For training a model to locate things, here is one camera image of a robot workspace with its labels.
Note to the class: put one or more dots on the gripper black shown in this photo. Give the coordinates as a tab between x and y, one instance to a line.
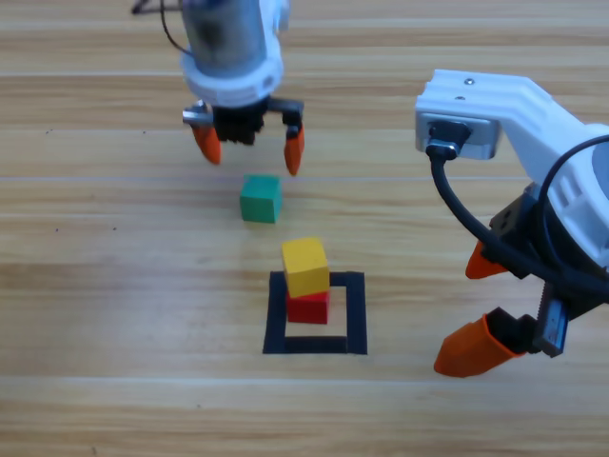
516	219
238	124

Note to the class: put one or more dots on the green wooden cube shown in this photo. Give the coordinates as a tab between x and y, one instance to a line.
259	202

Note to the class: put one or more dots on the yellow wooden cube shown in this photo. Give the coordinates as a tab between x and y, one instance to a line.
304	269

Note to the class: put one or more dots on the red wooden cube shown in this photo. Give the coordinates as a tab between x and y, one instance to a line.
308	309

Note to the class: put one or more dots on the black tape square outline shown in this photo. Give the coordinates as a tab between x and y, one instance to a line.
357	314

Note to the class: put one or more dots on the dark thin bar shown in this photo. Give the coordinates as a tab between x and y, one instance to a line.
138	10

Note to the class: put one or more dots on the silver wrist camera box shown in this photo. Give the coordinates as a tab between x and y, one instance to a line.
480	138

